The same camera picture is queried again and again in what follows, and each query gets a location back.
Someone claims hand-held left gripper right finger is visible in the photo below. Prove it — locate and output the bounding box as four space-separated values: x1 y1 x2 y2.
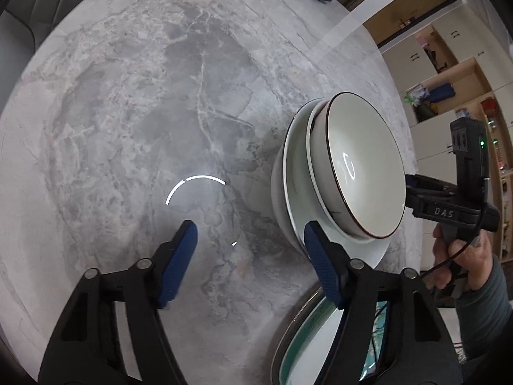
303 220 466 385

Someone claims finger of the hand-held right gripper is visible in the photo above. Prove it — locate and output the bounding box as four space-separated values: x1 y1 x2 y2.
406 194 457 209
404 173 459 198

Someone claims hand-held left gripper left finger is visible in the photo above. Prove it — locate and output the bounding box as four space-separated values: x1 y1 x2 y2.
38 220 199 385

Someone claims white bowl dark rim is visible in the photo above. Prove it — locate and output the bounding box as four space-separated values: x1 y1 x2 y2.
307 91 406 241

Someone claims teal floral plate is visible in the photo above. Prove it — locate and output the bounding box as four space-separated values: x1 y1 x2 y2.
281 299 391 385

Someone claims person's right forearm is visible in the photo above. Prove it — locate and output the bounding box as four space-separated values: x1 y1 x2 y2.
453 254 513 385

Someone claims person's right hand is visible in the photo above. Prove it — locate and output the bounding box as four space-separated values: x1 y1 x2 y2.
432 222 498 293

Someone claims blue bag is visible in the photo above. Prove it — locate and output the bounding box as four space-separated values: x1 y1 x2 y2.
423 83 457 103

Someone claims cream cabinet with shelves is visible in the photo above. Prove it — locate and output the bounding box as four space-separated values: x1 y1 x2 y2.
363 0 513 265

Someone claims grey quilted chair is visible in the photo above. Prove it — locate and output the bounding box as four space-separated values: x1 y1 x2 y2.
0 0 139 61

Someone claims black cable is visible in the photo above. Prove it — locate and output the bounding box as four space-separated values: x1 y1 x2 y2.
373 176 490 354

